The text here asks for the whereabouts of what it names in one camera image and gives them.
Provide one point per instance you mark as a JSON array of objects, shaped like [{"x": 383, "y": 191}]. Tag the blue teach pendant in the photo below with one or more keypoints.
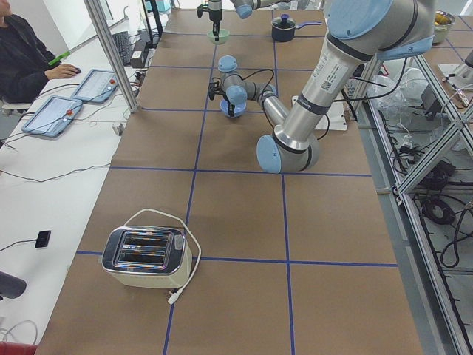
[
  {"x": 97, "y": 87},
  {"x": 53, "y": 117}
]

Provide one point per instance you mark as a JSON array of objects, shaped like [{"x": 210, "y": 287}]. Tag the silver two-slot toaster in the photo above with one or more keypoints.
[{"x": 148, "y": 256}]

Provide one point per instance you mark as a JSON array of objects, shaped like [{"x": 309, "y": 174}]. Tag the metal bowl with fruit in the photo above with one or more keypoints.
[{"x": 443, "y": 23}]

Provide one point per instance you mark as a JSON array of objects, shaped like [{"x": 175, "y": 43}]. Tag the green bowl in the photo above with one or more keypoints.
[{"x": 220, "y": 39}]

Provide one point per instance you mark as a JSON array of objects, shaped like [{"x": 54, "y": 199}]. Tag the aluminium frame post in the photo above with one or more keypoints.
[{"x": 99, "y": 22}]

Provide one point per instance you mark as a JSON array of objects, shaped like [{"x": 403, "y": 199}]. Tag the far blue teach pendant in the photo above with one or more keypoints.
[{"x": 97, "y": 87}]

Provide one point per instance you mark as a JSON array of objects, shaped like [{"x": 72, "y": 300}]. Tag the seated person in black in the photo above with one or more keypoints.
[{"x": 25, "y": 68}]

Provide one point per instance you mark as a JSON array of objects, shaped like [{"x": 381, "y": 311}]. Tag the dark blue saucepan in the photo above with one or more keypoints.
[{"x": 283, "y": 27}]

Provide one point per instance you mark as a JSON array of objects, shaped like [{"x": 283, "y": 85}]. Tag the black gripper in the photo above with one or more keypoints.
[
  {"x": 230, "y": 102},
  {"x": 214, "y": 16}
]

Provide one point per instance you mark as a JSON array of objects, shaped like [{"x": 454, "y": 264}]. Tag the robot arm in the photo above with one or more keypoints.
[
  {"x": 243, "y": 8},
  {"x": 357, "y": 31}
]

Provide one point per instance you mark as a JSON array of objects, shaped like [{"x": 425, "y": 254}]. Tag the near blue teach pendant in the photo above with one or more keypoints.
[{"x": 53, "y": 117}]

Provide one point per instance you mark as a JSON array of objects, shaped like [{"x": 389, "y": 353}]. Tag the black keyboard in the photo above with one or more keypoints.
[{"x": 123, "y": 45}]

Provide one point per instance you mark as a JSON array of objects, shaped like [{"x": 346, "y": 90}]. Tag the small black box device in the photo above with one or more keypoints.
[{"x": 42, "y": 239}]

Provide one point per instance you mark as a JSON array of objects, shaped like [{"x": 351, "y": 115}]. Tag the blue bowl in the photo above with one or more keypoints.
[{"x": 239, "y": 108}]

